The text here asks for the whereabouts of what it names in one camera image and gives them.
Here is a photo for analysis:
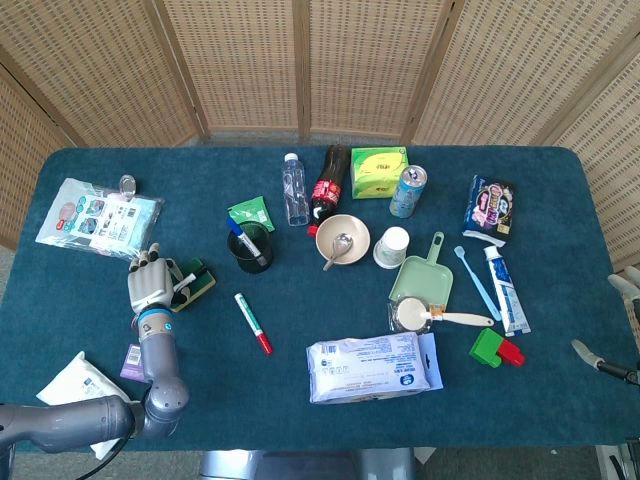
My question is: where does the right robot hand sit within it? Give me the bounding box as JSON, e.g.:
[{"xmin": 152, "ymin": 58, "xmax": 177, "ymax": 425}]
[{"xmin": 571, "ymin": 265, "xmax": 640, "ymax": 386}]

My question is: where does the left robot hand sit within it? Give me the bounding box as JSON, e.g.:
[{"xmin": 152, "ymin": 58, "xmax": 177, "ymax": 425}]
[{"xmin": 127, "ymin": 243, "xmax": 189, "ymax": 314}]

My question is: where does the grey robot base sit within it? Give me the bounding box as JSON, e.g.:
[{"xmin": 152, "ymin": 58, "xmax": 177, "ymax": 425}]
[{"xmin": 198, "ymin": 448, "xmax": 416, "ymax": 480}]

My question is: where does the blue whiteboard marker pen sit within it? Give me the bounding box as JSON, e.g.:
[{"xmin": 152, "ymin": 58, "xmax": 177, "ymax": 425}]
[{"xmin": 225, "ymin": 216, "xmax": 268, "ymax": 267}]

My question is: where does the red green marker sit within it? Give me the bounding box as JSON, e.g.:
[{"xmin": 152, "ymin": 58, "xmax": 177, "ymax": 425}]
[{"xmin": 234, "ymin": 292, "xmax": 274, "ymax": 356}]

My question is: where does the green yellow sponge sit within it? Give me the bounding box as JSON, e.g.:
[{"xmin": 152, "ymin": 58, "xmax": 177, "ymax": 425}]
[{"xmin": 169, "ymin": 258, "xmax": 218, "ymax": 314}]

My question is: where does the purple box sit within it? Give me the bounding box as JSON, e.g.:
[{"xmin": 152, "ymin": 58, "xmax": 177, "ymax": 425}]
[{"xmin": 119, "ymin": 343, "xmax": 147, "ymax": 384}]

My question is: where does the clear plastic packaged goods bag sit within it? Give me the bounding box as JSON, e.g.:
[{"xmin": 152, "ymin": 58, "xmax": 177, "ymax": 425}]
[{"xmin": 34, "ymin": 178, "xmax": 165, "ymax": 265}]

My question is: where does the white blue toothpaste tube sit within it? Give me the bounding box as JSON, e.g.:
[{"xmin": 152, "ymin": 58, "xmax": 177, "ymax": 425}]
[{"xmin": 482, "ymin": 245, "xmax": 532, "ymax": 337}]

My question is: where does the small white wipes pack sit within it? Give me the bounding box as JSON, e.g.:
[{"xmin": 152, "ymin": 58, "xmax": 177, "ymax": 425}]
[{"xmin": 35, "ymin": 350, "xmax": 136, "ymax": 460}]

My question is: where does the green sachet packet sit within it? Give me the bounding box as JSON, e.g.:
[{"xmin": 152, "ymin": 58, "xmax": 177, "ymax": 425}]
[{"xmin": 227, "ymin": 195, "xmax": 276, "ymax": 233}]

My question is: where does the red toy block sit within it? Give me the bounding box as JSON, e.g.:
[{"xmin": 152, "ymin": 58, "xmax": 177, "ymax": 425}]
[{"xmin": 496, "ymin": 338, "xmax": 527, "ymax": 368}]

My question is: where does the light blue toothbrush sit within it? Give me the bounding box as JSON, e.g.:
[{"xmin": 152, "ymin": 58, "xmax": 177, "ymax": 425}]
[{"xmin": 453, "ymin": 245, "xmax": 502, "ymax": 322}]

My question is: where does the teal table cloth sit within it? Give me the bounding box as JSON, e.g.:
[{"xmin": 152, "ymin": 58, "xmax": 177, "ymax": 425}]
[{"xmin": 0, "ymin": 145, "xmax": 640, "ymax": 454}]

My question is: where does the green toy block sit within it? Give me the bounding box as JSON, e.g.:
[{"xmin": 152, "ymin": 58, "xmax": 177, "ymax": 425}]
[{"xmin": 468, "ymin": 327, "xmax": 509, "ymax": 369}]

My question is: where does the dark blue sanitary pad pack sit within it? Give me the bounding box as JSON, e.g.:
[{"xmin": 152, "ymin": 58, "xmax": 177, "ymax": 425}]
[{"xmin": 461, "ymin": 174, "xmax": 516, "ymax": 247}]

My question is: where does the clear plastic water bottle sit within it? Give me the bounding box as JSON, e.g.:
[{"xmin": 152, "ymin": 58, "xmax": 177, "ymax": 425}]
[{"xmin": 281, "ymin": 152, "xmax": 310, "ymax": 228}]

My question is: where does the metal spoon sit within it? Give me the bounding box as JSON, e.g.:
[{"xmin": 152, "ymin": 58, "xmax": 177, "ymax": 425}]
[{"xmin": 322, "ymin": 232, "xmax": 354, "ymax": 272}]

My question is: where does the cola bottle red label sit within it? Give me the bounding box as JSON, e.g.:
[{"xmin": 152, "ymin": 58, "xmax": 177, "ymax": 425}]
[{"xmin": 306, "ymin": 144, "xmax": 351, "ymax": 237}]

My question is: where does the light green dustpan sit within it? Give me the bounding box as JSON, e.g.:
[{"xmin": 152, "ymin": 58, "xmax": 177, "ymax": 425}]
[{"xmin": 388, "ymin": 231, "xmax": 454, "ymax": 304}]

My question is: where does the beige bowl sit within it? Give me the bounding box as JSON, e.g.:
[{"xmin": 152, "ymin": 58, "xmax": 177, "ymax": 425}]
[{"xmin": 315, "ymin": 213, "xmax": 372, "ymax": 266}]

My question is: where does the large white wet wipes pack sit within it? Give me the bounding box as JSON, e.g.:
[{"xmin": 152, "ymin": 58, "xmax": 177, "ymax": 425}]
[{"xmin": 305, "ymin": 331, "xmax": 444, "ymax": 405}]

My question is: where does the light blue drink can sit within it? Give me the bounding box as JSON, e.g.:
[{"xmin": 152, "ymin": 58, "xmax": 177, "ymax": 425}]
[{"xmin": 389, "ymin": 164, "xmax": 429, "ymax": 219}]

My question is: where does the white paper cup stack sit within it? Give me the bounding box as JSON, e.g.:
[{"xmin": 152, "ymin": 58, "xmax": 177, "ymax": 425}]
[{"xmin": 372, "ymin": 226, "xmax": 411, "ymax": 270}]

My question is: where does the woven wooden folding screen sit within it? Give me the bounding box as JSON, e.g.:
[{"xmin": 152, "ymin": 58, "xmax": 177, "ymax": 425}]
[{"xmin": 0, "ymin": 0, "xmax": 640, "ymax": 271}]

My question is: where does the green tissue pack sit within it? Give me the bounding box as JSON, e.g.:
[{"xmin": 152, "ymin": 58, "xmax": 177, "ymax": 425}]
[{"xmin": 350, "ymin": 145, "xmax": 410, "ymax": 200}]

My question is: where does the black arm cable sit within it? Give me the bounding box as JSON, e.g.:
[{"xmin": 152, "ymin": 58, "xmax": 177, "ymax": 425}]
[{"xmin": 74, "ymin": 417, "xmax": 139, "ymax": 480}]

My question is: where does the round brush cream handle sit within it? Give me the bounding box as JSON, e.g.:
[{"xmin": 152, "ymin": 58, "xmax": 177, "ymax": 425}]
[{"xmin": 388, "ymin": 296, "xmax": 495, "ymax": 335}]

